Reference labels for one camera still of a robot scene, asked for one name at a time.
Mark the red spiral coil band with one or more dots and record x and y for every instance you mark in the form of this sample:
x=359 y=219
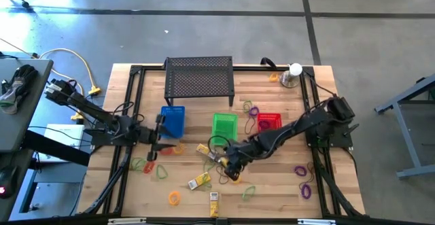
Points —
x=166 y=153
x=145 y=169

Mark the yellow spiral coil band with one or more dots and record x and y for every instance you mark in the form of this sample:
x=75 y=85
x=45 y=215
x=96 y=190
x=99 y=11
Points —
x=169 y=198
x=270 y=77
x=239 y=181
x=180 y=153

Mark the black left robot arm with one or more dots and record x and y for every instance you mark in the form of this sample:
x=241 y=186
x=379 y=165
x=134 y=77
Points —
x=88 y=107

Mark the black computer mouse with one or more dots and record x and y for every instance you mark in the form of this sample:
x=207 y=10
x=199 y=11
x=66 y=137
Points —
x=8 y=181

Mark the silver metal bracket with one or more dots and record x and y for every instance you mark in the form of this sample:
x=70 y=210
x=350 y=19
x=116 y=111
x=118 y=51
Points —
x=125 y=221
x=316 y=222

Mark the black rubber band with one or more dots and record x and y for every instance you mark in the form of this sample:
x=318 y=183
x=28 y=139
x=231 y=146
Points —
x=219 y=177
x=313 y=174
x=245 y=128

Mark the black perforated metal shelf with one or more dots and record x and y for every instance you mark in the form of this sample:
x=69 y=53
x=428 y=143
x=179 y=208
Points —
x=198 y=79

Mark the silver metal bulb stand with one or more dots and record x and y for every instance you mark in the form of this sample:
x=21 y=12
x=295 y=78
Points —
x=287 y=80

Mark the grey metal table frame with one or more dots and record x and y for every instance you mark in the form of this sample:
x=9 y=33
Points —
x=406 y=136

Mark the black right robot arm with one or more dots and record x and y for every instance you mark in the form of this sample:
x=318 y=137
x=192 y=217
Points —
x=299 y=126

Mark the dark grey desk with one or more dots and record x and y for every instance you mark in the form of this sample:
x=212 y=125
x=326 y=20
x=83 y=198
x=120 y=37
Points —
x=20 y=126

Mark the purple spiral coil band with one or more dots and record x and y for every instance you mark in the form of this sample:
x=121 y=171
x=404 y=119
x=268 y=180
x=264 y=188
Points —
x=261 y=125
x=296 y=170
x=302 y=191
x=249 y=111

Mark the black aluminium table frame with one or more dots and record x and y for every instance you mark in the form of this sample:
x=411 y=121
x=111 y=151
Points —
x=244 y=68

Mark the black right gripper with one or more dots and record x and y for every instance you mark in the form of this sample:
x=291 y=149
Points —
x=239 y=155

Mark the green plastic basket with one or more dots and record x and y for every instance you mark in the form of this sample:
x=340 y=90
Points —
x=224 y=128

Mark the black curved tube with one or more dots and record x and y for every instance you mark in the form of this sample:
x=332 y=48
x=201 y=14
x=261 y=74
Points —
x=268 y=60

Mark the white box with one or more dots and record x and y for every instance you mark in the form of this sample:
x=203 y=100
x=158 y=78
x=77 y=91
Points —
x=64 y=133

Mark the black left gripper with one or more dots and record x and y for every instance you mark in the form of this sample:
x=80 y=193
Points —
x=147 y=136

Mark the white light bulb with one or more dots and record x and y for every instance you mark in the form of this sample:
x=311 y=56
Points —
x=295 y=69

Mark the black desk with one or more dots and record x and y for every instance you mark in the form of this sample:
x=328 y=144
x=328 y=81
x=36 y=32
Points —
x=54 y=148

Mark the red plastic basket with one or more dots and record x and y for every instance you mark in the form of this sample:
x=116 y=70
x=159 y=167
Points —
x=272 y=118

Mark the black grey work glove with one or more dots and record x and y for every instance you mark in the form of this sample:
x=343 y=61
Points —
x=20 y=82

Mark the blue plastic basket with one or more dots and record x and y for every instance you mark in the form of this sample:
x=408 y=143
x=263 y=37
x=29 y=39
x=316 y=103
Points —
x=175 y=119

